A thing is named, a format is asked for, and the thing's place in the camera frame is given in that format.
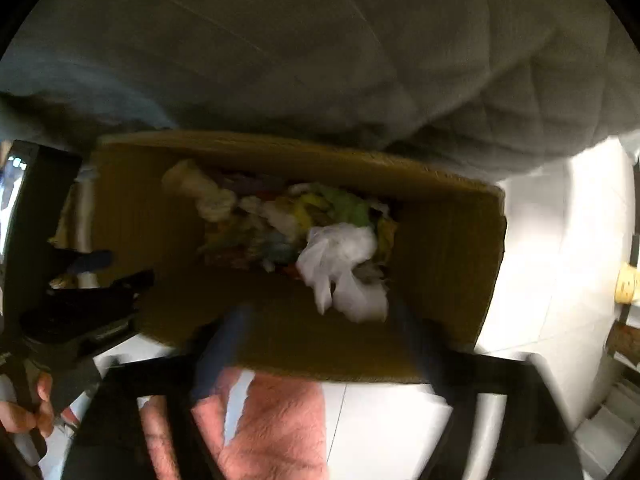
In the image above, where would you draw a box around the person's left hand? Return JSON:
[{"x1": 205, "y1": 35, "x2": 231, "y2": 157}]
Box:
[{"x1": 0, "y1": 372, "x2": 57, "y2": 439}]

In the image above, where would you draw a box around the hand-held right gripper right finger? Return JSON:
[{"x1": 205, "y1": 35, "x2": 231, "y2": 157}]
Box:
[{"x1": 389, "y1": 299, "x2": 586, "y2": 480}]

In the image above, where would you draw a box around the pile of toys in box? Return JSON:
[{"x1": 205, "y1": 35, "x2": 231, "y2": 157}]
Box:
[{"x1": 162, "y1": 159, "x2": 399, "y2": 273}]

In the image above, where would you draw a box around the person's grey quilted jacket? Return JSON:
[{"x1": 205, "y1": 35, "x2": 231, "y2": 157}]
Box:
[{"x1": 0, "y1": 0, "x2": 640, "y2": 182}]

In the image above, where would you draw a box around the white tissue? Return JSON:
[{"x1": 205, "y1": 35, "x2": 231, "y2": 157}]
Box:
[{"x1": 296, "y1": 224, "x2": 390, "y2": 324}]

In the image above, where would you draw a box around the brown cardboard box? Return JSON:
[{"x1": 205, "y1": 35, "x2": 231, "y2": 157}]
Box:
[{"x1": 55, "y1": 130, "x2": 508, "y2": 386}]

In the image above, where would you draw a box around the pink fuzzy slipper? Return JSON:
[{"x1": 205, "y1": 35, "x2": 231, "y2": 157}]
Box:
[{"x1": 140, "y1": 367, "x2": 329, "y2": 480}]

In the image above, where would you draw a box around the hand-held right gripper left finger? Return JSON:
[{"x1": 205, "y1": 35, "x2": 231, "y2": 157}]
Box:
[{"x1": 62, "y1": 305, "x2": 257, "y2": 480}]

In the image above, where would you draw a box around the beige paper cup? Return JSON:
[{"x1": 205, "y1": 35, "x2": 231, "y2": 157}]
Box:
[{"x1": 616, "y1": 265, "x2": 640, "y2": 305}]

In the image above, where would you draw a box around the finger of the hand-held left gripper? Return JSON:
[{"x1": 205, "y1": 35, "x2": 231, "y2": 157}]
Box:
[
  {"x1": 20, "y1": 269, "x2": 156, "y2": 347},
  {"x1": 50, "y1": 249, "x2": 114, "y2": 281}
]

